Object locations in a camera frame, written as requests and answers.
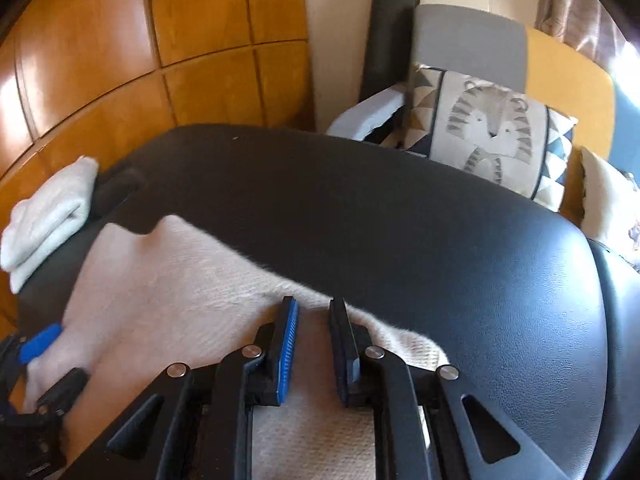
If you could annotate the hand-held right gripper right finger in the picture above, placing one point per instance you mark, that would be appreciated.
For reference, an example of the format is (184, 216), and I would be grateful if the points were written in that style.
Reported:
(340, 355)

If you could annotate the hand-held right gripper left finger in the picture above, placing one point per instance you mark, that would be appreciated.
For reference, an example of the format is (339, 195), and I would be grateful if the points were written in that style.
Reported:
(287, 350)

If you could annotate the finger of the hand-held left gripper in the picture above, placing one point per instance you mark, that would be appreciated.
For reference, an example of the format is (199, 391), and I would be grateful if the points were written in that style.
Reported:
(62, 390)
(40, 342)

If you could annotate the beige knitted sweater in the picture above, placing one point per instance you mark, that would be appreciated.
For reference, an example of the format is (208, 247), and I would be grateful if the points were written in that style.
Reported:
(175, 285)

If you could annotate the white knitted folded sweater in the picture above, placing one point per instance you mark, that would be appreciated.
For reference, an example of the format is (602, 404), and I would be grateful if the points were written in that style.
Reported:
(45, 220)

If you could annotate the dark oval table tab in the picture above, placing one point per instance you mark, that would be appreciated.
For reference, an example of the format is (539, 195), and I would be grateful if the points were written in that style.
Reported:
(117, 190)

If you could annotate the tiger print cushion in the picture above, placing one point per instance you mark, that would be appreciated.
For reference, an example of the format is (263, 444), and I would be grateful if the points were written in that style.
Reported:
(500, 125)

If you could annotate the white deer print cushion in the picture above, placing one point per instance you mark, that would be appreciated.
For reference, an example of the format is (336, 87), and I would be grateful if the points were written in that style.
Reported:
(605, 200)

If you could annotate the black rolled mat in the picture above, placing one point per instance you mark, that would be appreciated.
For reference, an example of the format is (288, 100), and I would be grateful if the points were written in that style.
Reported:
(387, 35)

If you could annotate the grey yellow blue sofa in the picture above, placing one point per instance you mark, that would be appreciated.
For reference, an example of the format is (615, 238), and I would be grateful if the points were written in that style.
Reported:
(470, 40)

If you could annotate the beige curtain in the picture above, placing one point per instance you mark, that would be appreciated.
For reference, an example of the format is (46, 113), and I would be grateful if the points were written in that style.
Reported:
(570, 10)

